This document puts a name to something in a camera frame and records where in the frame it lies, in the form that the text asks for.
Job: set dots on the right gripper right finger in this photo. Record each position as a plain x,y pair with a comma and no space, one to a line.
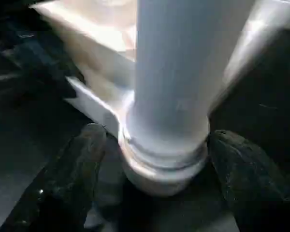
256,183

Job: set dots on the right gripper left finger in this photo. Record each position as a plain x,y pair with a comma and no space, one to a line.
58,188

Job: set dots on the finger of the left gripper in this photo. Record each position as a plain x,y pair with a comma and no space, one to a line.
43,63

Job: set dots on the white plastic table top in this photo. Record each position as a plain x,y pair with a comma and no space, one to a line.
92,38

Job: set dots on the white plastic table leg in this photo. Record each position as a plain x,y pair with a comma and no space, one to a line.
179,72

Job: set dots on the black work mat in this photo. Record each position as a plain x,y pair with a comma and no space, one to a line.
261,111

